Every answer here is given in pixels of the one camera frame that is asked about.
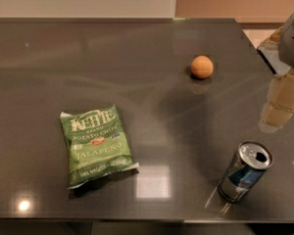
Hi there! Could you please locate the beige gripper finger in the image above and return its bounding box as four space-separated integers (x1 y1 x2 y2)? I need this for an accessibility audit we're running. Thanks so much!
259 68 294 133

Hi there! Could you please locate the orange fruit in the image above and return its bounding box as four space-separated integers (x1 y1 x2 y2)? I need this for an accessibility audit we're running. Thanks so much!
191 56 214 79

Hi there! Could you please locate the silver blue redbull can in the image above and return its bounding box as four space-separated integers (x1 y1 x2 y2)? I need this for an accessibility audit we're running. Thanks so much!
218 141 273 203

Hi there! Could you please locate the green Kettle chips bag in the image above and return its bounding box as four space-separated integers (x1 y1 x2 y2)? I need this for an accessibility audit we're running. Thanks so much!
60 105 139 189

